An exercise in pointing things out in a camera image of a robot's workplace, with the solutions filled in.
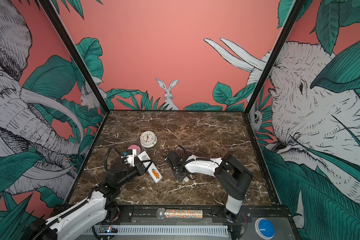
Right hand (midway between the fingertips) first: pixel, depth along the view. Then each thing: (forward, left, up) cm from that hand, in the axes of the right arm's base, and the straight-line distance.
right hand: (179, 172), depth 87 cm
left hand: (+1, +14, +14) cm, 19 cm away
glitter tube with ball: (-22, +7, +3) cm, 23 cm away
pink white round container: (+18, +30, 0) cm, 35 cm away
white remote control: (-2, +14, +10) cm, 18 cm away
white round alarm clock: (+21, +21, +4) cm, 30 cm away
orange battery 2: (-4, +13, +9) cm, 16 cm away
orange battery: (-4, +12, +8) cm, 15 cm away
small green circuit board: (-28, +33, 0) cm, 43 cm away
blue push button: (-27, -42, -1) cm, 50 cm away
